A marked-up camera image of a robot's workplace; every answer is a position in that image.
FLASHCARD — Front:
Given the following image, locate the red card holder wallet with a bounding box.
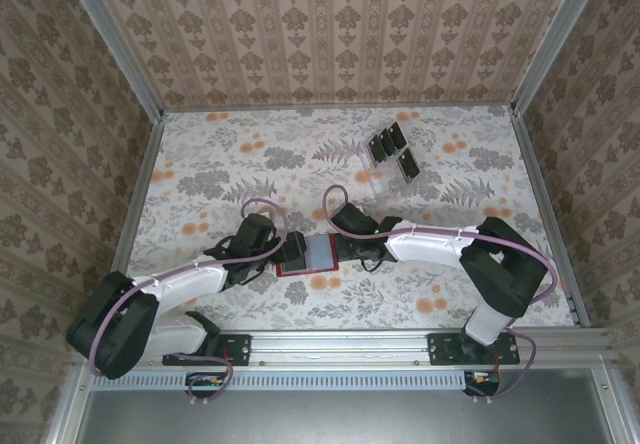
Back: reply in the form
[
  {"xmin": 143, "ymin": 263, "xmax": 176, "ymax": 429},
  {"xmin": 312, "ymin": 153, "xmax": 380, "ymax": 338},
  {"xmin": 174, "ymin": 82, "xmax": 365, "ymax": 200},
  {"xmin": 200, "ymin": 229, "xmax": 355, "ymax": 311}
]
[{"xmin": 274, "ymin": 233, "xmax": 340, "ymax": 279}]

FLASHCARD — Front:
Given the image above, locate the clear acrylic card rack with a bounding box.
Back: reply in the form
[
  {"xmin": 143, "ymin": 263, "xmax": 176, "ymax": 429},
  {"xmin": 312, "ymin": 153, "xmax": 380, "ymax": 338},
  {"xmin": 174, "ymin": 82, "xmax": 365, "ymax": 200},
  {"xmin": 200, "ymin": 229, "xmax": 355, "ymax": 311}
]
[{"xmin": 357, "ymin": 122, "xmax": 422, "ymax": 200}]

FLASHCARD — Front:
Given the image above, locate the floral patterned table cover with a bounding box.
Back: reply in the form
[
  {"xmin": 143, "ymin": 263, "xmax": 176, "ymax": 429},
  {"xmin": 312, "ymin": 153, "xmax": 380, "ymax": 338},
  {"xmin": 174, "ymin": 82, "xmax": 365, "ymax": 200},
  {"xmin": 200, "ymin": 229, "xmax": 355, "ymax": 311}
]
[{"xmin": 97, "ymin": 105, "xmax": 586, "ymax": 333}]

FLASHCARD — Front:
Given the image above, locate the grey metal sheet panel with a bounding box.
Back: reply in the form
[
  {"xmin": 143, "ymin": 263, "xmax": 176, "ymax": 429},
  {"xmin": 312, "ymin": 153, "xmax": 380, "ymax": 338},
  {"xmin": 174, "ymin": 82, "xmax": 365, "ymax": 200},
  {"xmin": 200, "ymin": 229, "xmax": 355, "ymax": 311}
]
[{"xmin": 74, "ymin": 388, "xmax": 617, "ymax": 444}]

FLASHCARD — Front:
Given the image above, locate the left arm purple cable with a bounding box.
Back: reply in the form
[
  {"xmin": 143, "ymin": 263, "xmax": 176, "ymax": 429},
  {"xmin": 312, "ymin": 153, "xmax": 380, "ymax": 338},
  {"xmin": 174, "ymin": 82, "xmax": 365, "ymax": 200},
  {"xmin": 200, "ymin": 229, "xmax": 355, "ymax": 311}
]
[{"xmin": 87, "ymin": 197, "xmax": 290, "ymax": 407}]

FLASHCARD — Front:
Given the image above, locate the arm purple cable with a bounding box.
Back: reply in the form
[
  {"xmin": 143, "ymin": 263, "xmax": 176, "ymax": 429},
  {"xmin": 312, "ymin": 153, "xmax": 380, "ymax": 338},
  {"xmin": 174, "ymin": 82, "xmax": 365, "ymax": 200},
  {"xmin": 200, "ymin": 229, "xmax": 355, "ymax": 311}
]
[
  {"xmin": 87, "ymin": 197, "xmax": 290, "ymax": 407},
  {"xmin": 322, "ymin": 185, "xmax": 560, "ymax": 406}
]

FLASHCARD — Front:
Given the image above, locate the aluminium mounting rail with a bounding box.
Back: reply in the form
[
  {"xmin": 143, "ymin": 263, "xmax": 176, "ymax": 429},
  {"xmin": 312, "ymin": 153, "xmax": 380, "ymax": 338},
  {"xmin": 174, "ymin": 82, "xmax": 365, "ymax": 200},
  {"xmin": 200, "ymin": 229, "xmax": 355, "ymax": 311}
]
[{"xmin": 74, "ymin": 328, "xmax": 616, "ymax": 368}]

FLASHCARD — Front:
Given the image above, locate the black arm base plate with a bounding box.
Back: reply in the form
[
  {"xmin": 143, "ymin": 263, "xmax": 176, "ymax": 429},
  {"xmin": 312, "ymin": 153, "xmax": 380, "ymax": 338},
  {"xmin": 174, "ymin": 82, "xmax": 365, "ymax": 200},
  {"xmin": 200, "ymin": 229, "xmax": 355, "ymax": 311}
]
[
  {"xmin": 428, "ymin": 332, "xmax": 521, "ymax": 367},
  {"xmin": 162, "ymin": 332, "xmax": 252, "ymax": 368}
]

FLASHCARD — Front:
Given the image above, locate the white slotted cable duct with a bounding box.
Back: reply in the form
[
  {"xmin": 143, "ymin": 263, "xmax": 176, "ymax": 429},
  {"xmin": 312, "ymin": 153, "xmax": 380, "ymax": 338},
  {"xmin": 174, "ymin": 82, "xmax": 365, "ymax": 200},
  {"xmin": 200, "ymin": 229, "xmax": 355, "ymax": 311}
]
[{"xmin": 92, "ymin": 369, "xmax": 466, "ymax": 392}]

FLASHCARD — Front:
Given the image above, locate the black cable connector box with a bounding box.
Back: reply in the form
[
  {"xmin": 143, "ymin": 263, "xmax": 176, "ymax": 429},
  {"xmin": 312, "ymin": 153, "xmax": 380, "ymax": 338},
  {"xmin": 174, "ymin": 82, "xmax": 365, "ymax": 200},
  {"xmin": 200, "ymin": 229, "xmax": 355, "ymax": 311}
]
[
  {"xmin": 185, "ymin": 371, "xmax": 232, "ymax": 399},
  {"xmin": 462, "ymin": 369, "xmax": 501, "ymax": 398}
]

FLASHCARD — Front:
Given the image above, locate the aluminium table side rail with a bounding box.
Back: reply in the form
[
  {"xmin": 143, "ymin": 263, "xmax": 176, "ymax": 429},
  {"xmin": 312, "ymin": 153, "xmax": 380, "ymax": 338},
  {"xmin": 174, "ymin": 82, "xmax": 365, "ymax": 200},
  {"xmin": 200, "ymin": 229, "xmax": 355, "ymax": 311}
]
[
  {"xmin": 509, "ymin": 108, "xmax": 591, "ymax": 329},
  {"xmin": 108, "ymin": 111, "xmax": 167, "ymax": 278}
]

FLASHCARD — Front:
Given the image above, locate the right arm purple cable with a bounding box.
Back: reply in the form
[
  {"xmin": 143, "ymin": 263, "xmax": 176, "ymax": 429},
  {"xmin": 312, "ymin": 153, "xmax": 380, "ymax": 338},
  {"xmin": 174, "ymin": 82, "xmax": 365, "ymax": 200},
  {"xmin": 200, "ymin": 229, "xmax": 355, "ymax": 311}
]
[{"xmin": 322, "ymin": 185, "xmax": 560, "ymax": 406}]

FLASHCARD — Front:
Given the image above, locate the aluminium lower frame bar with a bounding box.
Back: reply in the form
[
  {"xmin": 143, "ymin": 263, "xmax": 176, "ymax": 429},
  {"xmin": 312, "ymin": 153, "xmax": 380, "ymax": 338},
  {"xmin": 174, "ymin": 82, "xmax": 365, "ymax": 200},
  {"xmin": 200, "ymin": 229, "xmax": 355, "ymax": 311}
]
[
  {"xmin": 44, "ymin": 361, "xmax": 96, "ymax": 444},
  {"xmin": 589, "ymin": 361, "xmax": 640, "ymax": 444}
]

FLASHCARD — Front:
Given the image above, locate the aluminium frame post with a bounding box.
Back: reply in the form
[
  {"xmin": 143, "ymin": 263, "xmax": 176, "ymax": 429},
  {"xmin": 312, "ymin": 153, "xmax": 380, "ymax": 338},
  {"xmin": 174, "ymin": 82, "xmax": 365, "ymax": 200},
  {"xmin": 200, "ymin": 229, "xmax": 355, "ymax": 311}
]
[
  {"xmin": 55, "ymin": 0, "xmax": 166, "ymax": 120},
  {"xmin": 509, "ymin": 0, "xmax": 610, "ymax": 118}
]

